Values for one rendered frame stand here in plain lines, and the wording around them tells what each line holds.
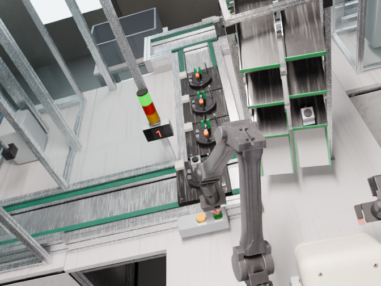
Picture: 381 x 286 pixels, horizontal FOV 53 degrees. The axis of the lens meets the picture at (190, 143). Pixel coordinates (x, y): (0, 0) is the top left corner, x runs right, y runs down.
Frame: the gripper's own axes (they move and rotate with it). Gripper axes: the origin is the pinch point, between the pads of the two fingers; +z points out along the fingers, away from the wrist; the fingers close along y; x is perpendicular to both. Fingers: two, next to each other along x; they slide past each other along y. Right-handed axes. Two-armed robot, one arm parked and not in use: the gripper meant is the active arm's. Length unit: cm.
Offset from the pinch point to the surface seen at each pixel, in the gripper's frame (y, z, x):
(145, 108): 18, -37, -31
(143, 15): 43, 17, -246
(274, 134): -29.4, -21.5, -14.6
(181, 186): 14.5, 0.8, -18.8
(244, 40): -26, -58, -26
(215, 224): 2.0, 3.5, 3.4
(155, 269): 59, 98, -37
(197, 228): 9.6, 3.2, 3.4
